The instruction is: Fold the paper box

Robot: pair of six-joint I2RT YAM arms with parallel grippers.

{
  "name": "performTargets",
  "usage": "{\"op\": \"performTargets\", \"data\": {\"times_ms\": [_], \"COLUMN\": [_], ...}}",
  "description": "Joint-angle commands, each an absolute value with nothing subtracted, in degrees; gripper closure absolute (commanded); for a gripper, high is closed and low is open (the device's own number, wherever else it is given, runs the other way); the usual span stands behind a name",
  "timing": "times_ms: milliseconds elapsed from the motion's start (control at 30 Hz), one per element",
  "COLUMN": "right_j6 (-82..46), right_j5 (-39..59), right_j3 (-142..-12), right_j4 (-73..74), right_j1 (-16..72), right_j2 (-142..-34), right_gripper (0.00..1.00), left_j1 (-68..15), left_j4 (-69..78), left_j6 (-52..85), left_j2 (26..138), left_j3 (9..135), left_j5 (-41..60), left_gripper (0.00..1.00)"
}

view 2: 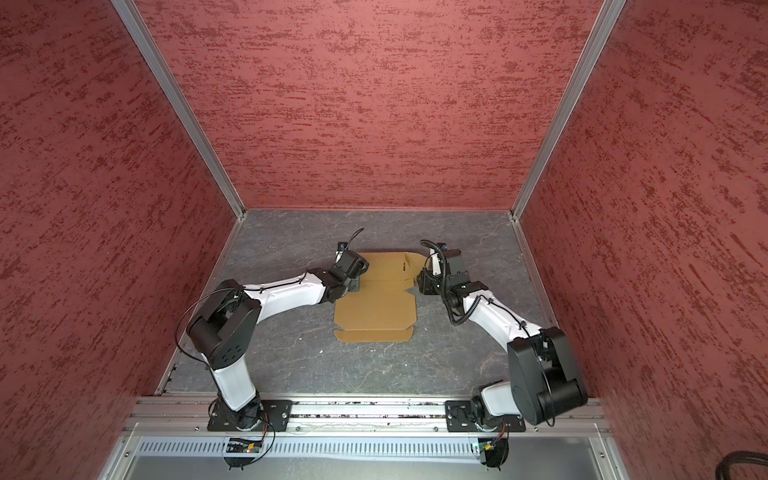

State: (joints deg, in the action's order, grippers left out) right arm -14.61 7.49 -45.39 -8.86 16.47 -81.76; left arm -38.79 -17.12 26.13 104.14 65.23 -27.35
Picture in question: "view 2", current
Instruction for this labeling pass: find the left small circuit board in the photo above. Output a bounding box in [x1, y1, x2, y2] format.
[225, 438, 264, 455]

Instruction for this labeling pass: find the black cable bundle corner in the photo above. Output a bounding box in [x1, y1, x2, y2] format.
[715, 449, 768, 480]

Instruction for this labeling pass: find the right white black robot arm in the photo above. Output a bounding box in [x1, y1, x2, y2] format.
[417, 267, 589, 428]

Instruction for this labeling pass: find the aluminium front rail frame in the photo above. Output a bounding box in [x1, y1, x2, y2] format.
[100, 394, 629, 479]

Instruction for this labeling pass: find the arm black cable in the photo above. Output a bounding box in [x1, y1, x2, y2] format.
[419, 238, 556, 428]
[174, 226, 366, 370]

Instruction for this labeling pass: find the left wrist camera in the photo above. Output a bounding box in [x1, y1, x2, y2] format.
[335, 242, 369, 268]

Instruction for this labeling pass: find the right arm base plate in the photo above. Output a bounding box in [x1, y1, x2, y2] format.
[444, 397, 526, 434]

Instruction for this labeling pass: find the aluminium corner post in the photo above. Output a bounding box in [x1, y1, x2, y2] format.
[111, 0, 247, 221]
[511, 0, 626, 222]

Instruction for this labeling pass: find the brown cardboard box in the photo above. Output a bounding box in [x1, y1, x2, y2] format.
[334, 252, 426, 344]

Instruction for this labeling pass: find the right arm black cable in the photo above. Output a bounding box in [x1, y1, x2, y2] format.
[419, 238, 556, 428]

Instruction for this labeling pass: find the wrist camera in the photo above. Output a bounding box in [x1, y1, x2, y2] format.
[335, 242, 369, 268]
[433, 243, 470, 289]

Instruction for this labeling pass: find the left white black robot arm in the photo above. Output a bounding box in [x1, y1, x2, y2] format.
[186, 260, 369, 431]

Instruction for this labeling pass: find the right aluminium corner post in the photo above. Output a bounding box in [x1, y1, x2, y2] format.
[511, 0, 626, 222]

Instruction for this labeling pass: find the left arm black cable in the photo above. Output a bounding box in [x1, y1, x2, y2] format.
[174, 226, 366, 370]

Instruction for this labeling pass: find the left aluminium corner post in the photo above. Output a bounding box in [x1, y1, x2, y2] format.
[111, 0, 247, 221]

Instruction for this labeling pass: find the small circuit board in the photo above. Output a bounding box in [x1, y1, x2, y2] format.
[225, 438, 264, 455]
[478, 439, 501, 455]

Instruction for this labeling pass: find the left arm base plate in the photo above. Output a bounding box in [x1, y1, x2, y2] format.
[207, 398, 294, 434]

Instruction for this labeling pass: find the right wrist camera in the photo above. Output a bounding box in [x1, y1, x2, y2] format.
[433, 243, 470, 289]

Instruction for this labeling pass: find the right small circuit board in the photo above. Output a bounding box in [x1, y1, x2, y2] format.
[478, 439, 501, 455]

